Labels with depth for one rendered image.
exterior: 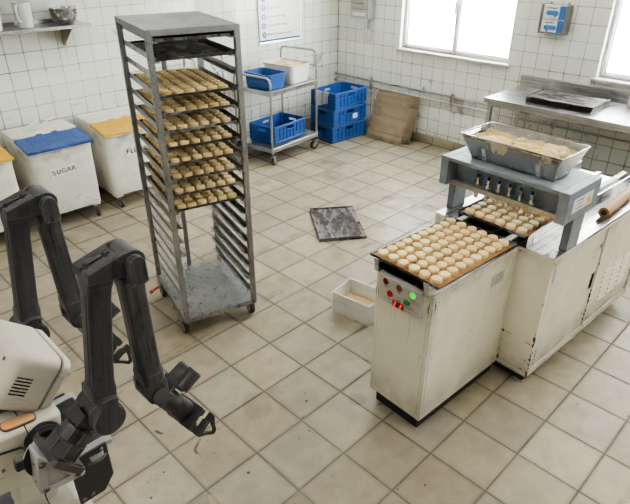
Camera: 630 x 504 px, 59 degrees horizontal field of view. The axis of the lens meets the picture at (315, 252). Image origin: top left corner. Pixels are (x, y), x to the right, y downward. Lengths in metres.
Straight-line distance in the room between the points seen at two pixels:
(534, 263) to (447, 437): 0.98
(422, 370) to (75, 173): 3.51
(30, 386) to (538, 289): 2.36
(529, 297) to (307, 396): 1.29
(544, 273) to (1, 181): 3.96
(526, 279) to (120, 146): 3.66
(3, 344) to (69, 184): 3.80
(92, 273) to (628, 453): 2.72
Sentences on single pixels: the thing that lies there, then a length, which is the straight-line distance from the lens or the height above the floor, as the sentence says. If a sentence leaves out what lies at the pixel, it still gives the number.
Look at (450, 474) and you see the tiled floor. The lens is 2.90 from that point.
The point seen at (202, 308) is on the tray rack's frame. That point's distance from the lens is 3.63.
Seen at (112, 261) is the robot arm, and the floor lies 1.62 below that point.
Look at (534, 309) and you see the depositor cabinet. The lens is 3.12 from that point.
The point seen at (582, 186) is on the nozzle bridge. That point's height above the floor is 1.18.
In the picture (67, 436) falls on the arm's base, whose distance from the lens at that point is 1.42.
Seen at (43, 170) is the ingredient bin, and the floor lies 0.55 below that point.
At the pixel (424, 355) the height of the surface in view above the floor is 0.50.
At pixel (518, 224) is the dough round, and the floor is 0.92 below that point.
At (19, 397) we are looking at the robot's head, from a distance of 1.48.
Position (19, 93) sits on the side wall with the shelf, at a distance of 5.62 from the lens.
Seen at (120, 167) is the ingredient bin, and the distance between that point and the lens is 5.38.
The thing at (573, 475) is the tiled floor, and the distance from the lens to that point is 3.07.
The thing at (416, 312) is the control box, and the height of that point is 0.74.
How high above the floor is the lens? 2.20
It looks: 29 degrees down
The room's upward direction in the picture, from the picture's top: straight up
